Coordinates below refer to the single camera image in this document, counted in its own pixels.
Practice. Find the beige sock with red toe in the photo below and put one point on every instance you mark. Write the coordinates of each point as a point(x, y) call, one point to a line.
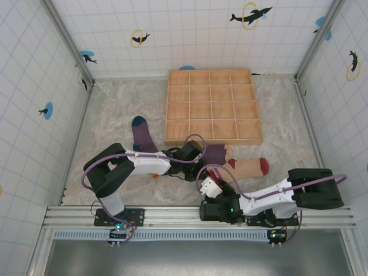
point(229, 151)
point(247, 169)

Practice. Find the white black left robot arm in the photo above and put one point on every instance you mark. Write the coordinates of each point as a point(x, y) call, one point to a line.
point(149, 165)

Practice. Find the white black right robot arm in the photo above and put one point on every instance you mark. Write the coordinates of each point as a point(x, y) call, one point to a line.
point(267, 195)

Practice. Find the wooden compartment tray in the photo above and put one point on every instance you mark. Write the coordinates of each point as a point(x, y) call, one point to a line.
point(212, 106)

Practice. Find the right controller board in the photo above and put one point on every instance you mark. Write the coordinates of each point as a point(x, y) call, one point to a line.
point(277, 236)

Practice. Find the controller board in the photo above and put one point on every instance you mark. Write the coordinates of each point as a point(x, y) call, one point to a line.
point(118, 234)
point(277, 236)

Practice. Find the grey metal sheet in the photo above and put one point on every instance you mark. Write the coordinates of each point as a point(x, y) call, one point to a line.
point(187, 258)

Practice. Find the blue oval dolphin sticker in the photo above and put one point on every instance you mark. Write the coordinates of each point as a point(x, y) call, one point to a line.
point(187, 68)
point(86, 54)
point(320, 20)
point(49, 112)

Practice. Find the left controller board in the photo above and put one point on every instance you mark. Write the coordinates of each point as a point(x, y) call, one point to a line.
point(118, 234)

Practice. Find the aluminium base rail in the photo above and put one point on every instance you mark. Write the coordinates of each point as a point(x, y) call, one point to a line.
point(172, 214)

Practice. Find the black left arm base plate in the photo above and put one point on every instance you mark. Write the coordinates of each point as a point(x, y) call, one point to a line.
point(138, 215)

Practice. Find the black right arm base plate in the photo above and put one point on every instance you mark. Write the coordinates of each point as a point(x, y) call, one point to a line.
point(291, 221)

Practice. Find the aluminium back frame rail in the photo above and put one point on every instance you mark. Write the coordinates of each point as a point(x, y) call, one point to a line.
point(129, 78)

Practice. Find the aluminium side frame rail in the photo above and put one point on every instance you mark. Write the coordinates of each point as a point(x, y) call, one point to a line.
point(76, 143)
point(315, 143)

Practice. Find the aluminium corner post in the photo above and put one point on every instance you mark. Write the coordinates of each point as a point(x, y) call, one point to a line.
point(317, 43)
point(70, 43)

